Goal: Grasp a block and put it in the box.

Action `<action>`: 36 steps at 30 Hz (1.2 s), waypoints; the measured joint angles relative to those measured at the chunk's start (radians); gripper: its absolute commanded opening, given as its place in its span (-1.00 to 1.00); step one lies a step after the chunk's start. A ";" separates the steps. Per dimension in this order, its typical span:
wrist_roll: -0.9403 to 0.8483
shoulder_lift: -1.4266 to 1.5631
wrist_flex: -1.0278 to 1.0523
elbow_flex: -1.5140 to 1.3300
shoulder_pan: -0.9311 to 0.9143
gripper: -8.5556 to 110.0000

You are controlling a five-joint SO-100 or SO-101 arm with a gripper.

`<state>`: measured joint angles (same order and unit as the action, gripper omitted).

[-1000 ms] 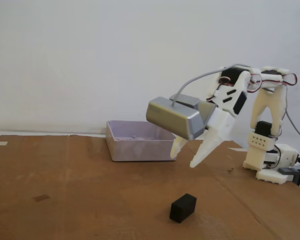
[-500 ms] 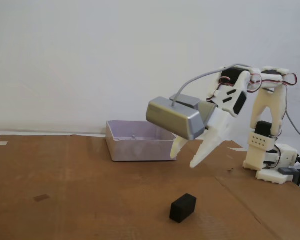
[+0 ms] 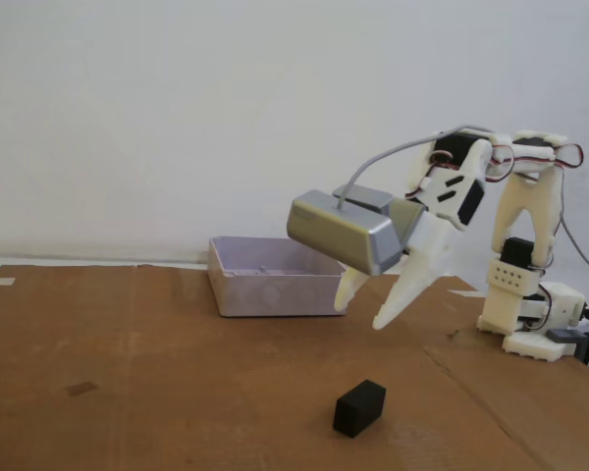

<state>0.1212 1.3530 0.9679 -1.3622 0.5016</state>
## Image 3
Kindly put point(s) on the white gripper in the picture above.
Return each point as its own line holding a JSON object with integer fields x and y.
{"x": 431, "y": 238}

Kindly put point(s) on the black rectangular block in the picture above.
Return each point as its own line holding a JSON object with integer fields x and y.
{"x": 356, "y": 412}

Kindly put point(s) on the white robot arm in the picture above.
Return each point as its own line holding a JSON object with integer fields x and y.
{"x": 505, "y": 304}

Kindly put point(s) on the pale lavender plastic box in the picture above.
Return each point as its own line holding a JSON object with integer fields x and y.
{"x": 255, "y": 294}

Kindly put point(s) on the silver webcam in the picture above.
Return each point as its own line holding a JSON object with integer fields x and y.
{"x": 334, "y": 235}

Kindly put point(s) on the gray black table clamp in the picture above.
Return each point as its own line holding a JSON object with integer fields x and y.
{"x": 564, "y": 336}

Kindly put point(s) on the brown cardboard sheet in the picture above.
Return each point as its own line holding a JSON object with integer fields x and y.
{"x": 176, "y": 392}

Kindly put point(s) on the white tape piece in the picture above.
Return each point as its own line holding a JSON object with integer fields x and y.
{"x": 2, "y": 282}

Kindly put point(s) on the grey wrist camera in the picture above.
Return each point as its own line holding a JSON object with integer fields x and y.
{"x": 405, "y": 218}

